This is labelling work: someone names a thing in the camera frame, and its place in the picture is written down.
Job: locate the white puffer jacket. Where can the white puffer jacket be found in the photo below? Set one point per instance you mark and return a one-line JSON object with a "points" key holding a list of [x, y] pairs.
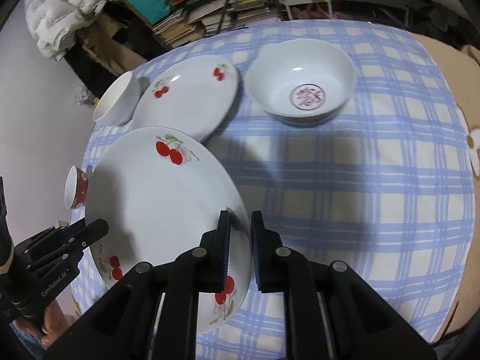
{"points": [[63, 7]]}

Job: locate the blue checked cloth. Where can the blue checked cloth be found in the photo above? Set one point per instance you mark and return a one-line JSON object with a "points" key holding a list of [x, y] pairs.
{"points": [[356, 202]]}

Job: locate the small red bowl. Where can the small red bowl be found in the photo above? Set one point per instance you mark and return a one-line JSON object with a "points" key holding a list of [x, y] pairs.
{"points": [[73, 187]]}

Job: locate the black hanging clothes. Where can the black hanging clothes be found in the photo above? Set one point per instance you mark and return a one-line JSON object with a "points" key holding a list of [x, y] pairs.
{"points": [[97, 63]]}

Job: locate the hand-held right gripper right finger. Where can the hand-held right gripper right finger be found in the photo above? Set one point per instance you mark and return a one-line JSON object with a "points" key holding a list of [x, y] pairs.
{"points": [[258, 258]]}

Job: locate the stack of old books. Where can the stack of old books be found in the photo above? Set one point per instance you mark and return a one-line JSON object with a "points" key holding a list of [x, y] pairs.
{"points": [[174, 28]]}

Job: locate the teal bag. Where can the teal bag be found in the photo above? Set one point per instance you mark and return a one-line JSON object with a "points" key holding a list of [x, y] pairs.
{"points": [[148, 2]]}

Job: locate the white bowl with red emblem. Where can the white bowl with red emblem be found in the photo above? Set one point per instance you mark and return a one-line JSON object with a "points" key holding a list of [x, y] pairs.
{"points": [[285, 78]]}

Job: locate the small plain white bowl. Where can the small plain white bowl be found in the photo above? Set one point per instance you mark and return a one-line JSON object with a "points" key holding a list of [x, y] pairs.
{"points": [[112, 101]]}

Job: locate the large cherry print plate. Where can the large cherry print plate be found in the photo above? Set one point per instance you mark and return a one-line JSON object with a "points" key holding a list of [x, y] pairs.
{"points": [[150, 202]]}

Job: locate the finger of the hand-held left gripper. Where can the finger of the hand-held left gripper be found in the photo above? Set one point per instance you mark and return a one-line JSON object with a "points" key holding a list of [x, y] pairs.
{"points": [[71, 229], [92, 230]]}

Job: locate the pile of magazines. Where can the pile of magazines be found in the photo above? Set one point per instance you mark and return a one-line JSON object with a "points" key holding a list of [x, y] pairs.
{"points": [[240, 11]]}

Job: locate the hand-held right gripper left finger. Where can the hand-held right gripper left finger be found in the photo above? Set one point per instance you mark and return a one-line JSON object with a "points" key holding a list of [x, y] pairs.
{"points": [[225, 255]]}

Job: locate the person's left hand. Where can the person's left hand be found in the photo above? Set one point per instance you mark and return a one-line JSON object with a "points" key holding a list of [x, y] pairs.
{"points": [[52, 326]]}

